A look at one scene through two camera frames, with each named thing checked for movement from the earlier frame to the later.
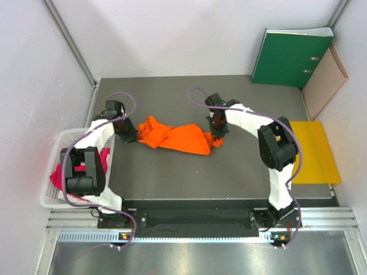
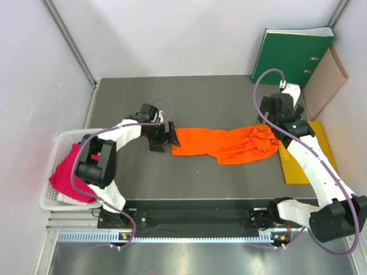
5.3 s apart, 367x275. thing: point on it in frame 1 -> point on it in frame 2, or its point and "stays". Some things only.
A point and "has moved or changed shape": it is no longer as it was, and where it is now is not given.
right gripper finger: x=215 y=138 -> x=265 y=109
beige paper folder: x=329 y=77 stays
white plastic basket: x=52 y=196 stays
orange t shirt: x=189 y=138 has moved or changed shape
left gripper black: x=132 y=134 -> x=155 y=145
